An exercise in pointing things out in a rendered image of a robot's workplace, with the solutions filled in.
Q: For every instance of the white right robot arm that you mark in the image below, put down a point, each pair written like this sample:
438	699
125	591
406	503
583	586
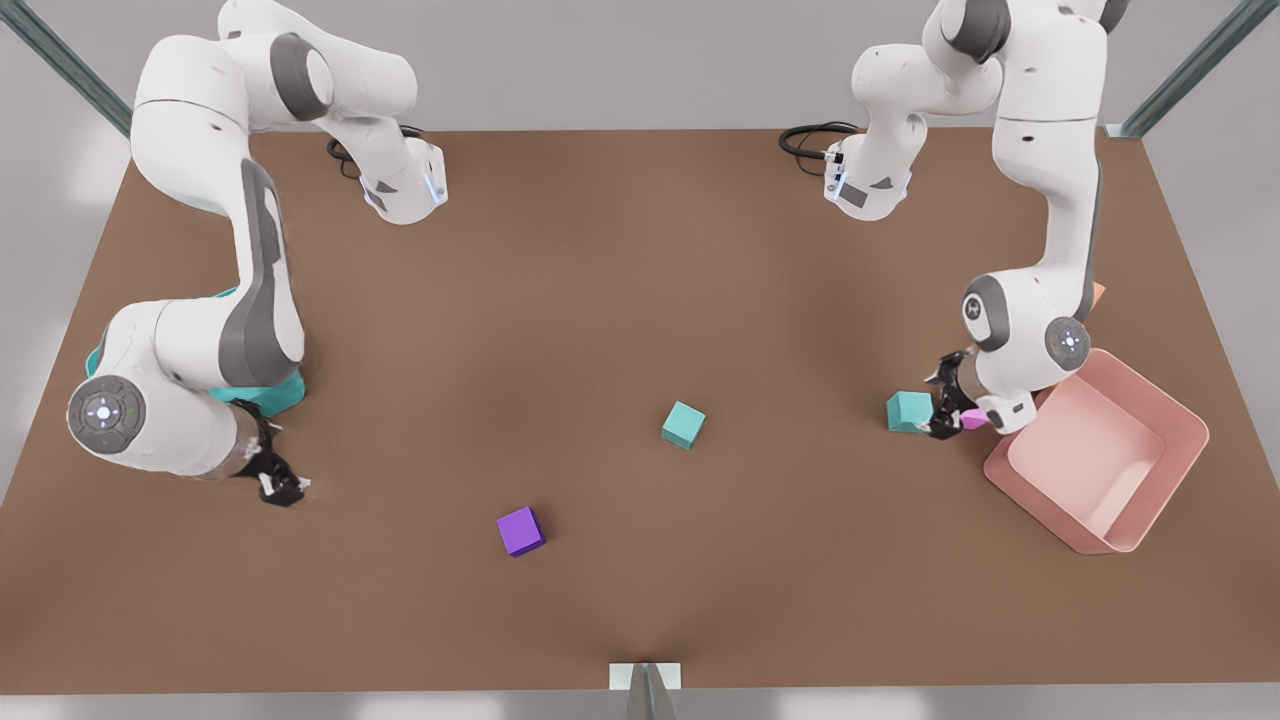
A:
195	190

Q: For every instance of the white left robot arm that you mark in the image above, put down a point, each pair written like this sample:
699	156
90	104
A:
1040	150

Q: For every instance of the small pink cube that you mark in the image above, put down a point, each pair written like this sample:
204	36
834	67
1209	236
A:
973	419

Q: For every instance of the teal cube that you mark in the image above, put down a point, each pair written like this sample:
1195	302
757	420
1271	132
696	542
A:
683	425
908	412

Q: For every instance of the teal bowl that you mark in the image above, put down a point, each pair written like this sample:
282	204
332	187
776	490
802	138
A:
262	395

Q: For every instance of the pink square tray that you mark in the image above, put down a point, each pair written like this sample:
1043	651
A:
1097	452

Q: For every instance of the small orange block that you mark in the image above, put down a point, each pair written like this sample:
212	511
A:
1098	294

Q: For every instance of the purple cube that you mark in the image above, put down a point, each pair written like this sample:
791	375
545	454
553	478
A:
520	531

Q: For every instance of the silver frame post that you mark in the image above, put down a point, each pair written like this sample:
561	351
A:
70	65
1185	70
648	692

